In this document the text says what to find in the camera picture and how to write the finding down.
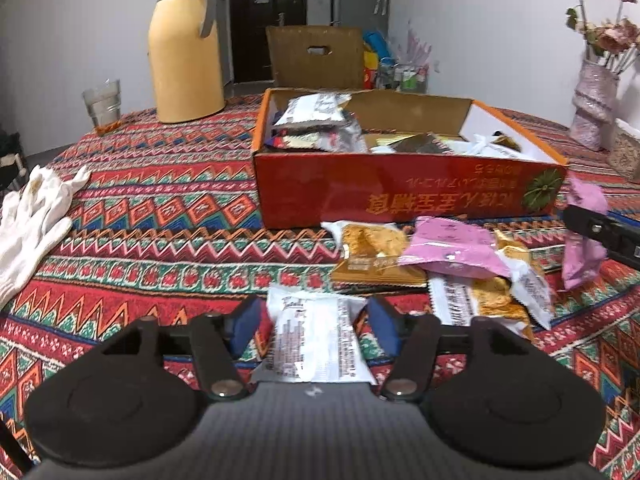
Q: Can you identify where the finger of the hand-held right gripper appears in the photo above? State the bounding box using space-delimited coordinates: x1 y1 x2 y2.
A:
562 204 640 271

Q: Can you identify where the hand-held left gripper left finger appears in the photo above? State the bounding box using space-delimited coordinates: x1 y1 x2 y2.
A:
97 294 264 402

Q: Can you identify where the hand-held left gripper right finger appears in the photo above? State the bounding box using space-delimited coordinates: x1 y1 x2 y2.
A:
366 295 541 403

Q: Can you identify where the pink snack packet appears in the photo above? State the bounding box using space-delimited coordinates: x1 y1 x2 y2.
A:
397 216 511 281
561 177 610 291

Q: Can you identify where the white snack packet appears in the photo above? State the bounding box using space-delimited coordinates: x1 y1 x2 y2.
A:
251 284 378 386

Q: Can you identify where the orange cardboard box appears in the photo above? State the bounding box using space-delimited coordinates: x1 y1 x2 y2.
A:
251 87 571 231

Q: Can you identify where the pile of mixed snack packets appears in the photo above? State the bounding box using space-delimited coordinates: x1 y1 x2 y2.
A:
265 91 523 158

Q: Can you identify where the brown cracker packet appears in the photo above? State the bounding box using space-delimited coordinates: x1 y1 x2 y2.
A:
320 221 428 288

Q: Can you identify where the white gold cracker packet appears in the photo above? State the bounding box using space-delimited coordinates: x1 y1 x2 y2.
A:
427 275 536 341

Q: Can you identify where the small white crinkled packet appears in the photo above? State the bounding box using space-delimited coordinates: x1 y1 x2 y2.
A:
505 255 553 331

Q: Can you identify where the gold foil packet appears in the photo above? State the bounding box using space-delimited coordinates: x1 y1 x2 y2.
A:
492 230 533 263

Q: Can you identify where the red patterned tablecloth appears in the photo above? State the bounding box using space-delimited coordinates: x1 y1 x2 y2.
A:
0 92 640 480

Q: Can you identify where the pink textured vase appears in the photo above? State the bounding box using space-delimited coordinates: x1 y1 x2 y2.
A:
570 59 621 151

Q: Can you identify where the dried pink rose bouquet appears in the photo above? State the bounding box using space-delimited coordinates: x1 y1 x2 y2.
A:
555 0 640 76

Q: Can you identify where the white cotton glove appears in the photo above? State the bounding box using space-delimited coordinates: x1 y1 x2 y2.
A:
0 195 73 306
22 164 93 226

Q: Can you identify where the clear drinking glass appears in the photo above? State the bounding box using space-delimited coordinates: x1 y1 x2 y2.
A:
82 79 122 133

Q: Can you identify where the yellow thermos jug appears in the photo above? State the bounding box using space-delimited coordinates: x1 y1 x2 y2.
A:
148 0 226 124

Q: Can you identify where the blue plastic item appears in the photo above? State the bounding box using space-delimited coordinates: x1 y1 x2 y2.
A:
363 30 393 61

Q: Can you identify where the dark entrance door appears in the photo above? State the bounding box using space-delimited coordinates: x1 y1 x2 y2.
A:
229 0 307 83

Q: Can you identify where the dark clothes pile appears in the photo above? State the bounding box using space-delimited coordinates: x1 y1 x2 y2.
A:
0 130 26 193

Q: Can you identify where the wire rack with bottles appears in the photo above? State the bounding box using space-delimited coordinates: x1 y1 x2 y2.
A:
377 60 430 93

